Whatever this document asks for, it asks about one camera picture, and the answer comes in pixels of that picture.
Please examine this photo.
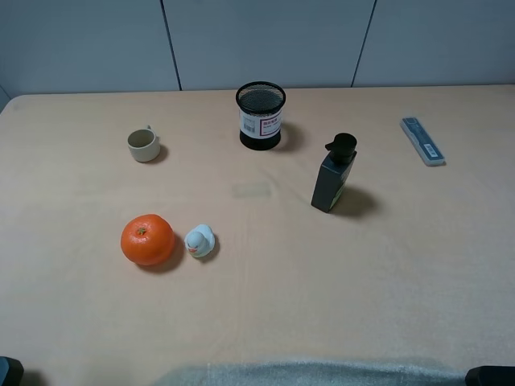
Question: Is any white rubber duck toy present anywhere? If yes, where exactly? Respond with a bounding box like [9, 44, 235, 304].
[184, 224, 216, 259]

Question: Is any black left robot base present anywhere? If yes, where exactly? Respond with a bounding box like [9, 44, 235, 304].
[0, 356, 24, 386]

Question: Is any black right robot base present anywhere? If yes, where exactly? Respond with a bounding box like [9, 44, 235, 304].
[465, 365, 515, 386]

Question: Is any black pump dispenser bottle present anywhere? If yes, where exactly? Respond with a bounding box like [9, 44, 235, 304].
[311, 133, 357, 213]

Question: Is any black mesh pen holder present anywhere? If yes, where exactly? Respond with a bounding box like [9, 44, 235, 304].
[235, 81, 286, 151]

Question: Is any orange mandarin fruit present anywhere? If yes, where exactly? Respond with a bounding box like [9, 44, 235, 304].
[120, 214, 175, 266]

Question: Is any beige ceramic cup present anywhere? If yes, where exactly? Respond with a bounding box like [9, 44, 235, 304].
[127, 125, 161, 163]

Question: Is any clear plastic pen case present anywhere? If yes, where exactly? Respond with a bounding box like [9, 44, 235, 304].
[400, 117, 446, 167]

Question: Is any grey foam mat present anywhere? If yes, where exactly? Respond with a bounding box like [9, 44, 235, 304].
[154, 360, 466, 385]

